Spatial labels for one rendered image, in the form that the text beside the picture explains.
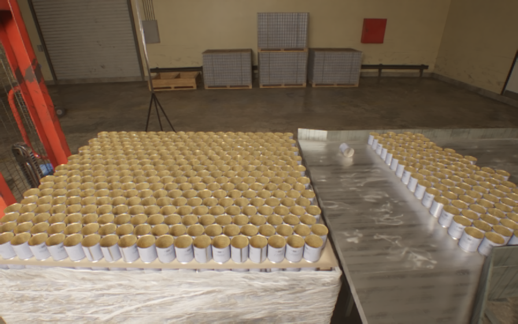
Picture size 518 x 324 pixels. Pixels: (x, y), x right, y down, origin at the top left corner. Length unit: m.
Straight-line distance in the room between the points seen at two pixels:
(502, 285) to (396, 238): 0.51
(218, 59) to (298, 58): 2.33
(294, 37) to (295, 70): 0.92
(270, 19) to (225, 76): 2.01
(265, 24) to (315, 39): 2.51
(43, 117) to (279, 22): 6.90
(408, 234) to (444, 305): 0.33
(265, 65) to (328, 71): 1.92
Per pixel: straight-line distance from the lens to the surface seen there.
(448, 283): 1.20
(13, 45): 2.06
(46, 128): 2.13
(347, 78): 8.77
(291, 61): 8.30
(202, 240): 1.07
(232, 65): 8.19
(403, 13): 11.06
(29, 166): 1.93
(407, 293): 1.10
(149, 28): 10.16
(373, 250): 1.19
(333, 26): 10.17
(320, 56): 8.43
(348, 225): 1.27
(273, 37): 8.16
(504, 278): 1.55
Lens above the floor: 1.90
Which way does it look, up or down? 29 degrees down
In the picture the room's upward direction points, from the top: 1 degrees counter-clockwise
